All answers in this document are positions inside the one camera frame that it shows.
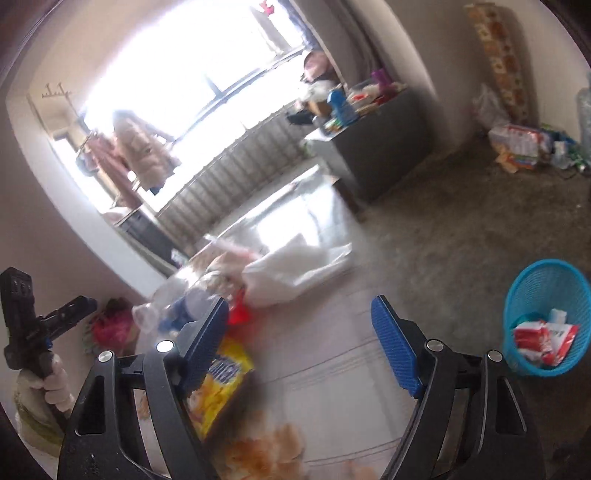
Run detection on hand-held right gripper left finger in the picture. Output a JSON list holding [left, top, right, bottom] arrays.
[[56, 295, 232, 480]]

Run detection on dusty pink hanging garment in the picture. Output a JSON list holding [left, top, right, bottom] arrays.
[[78, 134, 144, 208]]

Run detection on person's left forearm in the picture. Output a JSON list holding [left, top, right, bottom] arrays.
[[11, 388, 70, 455]]

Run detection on blue mesh waste basket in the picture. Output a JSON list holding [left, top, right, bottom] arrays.
[[503, 259, 591, 377]]

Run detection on red plastic wrapper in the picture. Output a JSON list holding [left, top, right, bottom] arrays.
[[228, 286, 252, 326]]

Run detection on pack of water bottles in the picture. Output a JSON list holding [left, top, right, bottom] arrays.
[[489, 124, 552, 160]]

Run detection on floral tablecloth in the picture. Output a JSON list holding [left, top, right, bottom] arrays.
[[134, 166, 407, 480]]

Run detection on blue bottle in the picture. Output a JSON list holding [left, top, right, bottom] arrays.
[[328, 89, 360, 125]]

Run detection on grey curtain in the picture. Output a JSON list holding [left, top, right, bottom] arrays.
[[295, 0, 398, 93]]

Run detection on orange wrapper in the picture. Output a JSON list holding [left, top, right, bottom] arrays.
[[496, 152, 539, 174]]

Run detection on crumpled white plastic bag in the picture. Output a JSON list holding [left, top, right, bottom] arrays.
[[242, 235, 354, 308]]

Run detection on yellow snack packet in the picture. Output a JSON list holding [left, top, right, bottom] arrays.
[[185, 335, 256, 439]]

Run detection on grey cabinet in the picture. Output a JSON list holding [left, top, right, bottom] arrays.
[[305, 88, 432, 204]]

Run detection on pile of clothes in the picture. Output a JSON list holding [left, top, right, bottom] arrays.
[[302, 51, 335, 85]]

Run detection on red and white wrapper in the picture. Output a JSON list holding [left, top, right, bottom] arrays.
[[513, 318, 580, 367]]

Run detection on blue hanging garment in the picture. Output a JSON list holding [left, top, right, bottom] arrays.
[[284, 0, 315, 49]]

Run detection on clear plastic bottle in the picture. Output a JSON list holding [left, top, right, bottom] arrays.
[[159, 272, 232, 333]]

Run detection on person's left hand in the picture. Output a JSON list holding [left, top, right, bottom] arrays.
[[18, 357, 77, 416]]

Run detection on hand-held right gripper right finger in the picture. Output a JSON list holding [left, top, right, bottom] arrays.
[[370, 295, 546, 480]]

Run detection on floral patterned board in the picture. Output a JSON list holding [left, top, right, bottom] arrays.
[[464, 2, 529, 123]]

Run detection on metal balcony railing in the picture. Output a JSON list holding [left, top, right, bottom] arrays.
[[157, 111, 324, 241]]

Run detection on large water jug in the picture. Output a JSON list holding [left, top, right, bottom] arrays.
[[575, 74, 591, 153]]

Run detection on clear plastic cup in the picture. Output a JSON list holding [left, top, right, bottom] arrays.
[[131, 302, 164, 334]]

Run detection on wall hook rack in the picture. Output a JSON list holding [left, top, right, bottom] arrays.
[[41, 83, 75, 100]]

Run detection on dark panel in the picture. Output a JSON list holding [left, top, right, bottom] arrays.
[[115, 208, 185, 278]]

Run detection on thin white plastic bag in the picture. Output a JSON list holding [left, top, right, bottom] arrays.
[[471, 83, 502, 130]]

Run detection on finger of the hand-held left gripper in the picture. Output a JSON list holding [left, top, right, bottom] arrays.
[[44, 296, 99, 345]]

